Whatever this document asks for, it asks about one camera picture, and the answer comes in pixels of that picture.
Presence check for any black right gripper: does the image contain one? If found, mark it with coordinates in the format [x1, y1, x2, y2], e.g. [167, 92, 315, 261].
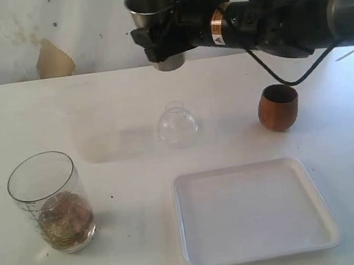
[131, 0, 234, 54]

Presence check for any stainless steel cup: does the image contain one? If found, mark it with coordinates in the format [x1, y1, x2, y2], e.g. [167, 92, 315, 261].
[124, 0, 185, 72]

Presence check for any clear plastic dome lid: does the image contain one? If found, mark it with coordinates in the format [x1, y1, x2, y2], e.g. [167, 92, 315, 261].
[156, 101, 199, 149]

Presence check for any brown wooden bowl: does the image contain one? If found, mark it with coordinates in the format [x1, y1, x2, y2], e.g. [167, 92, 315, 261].
[258, 84, 299, 132]

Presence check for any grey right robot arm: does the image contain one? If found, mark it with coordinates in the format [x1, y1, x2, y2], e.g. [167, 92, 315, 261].
[131, 0, 354, 63]

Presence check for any clear plastic measuring cup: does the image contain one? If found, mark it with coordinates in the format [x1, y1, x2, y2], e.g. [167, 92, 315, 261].
[7, 151, 96, 253]

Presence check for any white rectangular tray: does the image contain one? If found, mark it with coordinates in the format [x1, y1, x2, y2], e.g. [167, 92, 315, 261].
[172, 158, 341, 265]

